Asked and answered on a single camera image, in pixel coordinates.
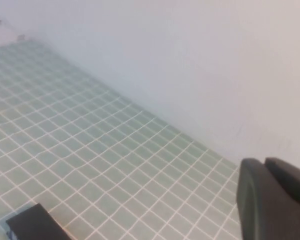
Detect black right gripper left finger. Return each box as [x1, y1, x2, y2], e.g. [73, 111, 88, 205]
[236, 157, 300, 240]

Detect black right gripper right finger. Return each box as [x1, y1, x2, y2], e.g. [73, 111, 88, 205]
[264, 156, 300, 209]

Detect black printed glasses case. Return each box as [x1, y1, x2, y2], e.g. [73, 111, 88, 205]
[0, 202, 71, 240]

